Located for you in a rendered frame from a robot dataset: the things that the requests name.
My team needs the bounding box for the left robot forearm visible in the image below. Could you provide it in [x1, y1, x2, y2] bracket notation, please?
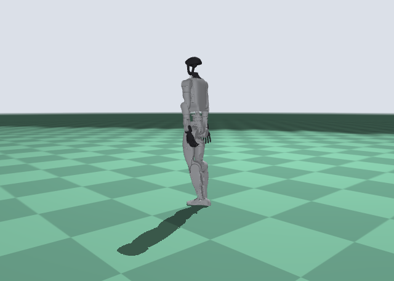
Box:
[180, 102, 191, 132]

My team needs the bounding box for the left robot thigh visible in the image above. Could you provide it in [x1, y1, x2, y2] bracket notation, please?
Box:
[183, 126, 202, 171]

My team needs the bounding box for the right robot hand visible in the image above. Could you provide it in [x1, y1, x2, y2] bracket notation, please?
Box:
[203, 124, 211, 144]

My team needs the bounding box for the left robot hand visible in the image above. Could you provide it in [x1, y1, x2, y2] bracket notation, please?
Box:
[185, 125, 199, 147]

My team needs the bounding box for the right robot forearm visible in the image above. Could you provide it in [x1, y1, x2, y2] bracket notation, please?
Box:
[201, 107, 209, 128]

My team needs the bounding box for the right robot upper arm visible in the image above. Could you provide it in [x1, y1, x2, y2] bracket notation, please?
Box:
[205, 81, 209, 109]

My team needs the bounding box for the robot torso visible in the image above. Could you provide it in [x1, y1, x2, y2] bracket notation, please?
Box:
[188, 76, 207, 135]

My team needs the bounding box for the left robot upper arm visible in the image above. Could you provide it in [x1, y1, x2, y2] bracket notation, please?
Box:
[181, 79, 193, 109]

